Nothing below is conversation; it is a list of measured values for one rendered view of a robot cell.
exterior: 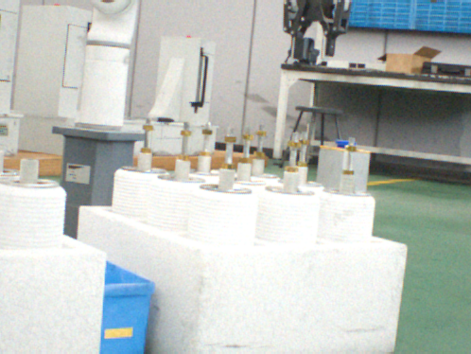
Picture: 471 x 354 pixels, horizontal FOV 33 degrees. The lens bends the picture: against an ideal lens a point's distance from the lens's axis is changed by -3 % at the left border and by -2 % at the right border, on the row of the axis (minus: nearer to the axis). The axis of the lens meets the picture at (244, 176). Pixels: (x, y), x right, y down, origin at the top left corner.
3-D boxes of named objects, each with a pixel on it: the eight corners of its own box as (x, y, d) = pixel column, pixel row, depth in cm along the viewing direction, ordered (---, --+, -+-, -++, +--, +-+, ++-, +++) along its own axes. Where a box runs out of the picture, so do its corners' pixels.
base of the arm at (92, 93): (69, 127, 166) (77, 44, 164) (95, 128, 174) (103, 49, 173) (105, 131, 162) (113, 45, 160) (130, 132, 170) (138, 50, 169)
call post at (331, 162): (301, 306, 158) (319, 147, 155) (327, 303, 162) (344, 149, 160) (325, 314, 152) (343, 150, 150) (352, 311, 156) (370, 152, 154)
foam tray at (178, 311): (71, 309, 138) (78, 205, 136) (252, 297, 161) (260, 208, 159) (193, 382, 106) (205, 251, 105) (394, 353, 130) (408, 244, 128)
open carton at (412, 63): (394, 78, 627) (397, 49, 625) (439, 80, 601) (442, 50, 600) (375, 73, 604) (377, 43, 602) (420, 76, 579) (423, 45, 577)
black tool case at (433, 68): (425, 78, 600) (426, 65, 599) (481, 83, 587) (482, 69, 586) (420, 75, 568) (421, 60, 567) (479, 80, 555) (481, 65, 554)
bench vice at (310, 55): (302, 68, 618) (305, 36, 616) (322, 69, 610) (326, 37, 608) (280, 62, 581) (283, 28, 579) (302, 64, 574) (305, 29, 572)
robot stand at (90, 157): (40, 268, 167) (51, 125, 164) (82, 260, 180) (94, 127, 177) (95, 281, 160) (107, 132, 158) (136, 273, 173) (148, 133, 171)
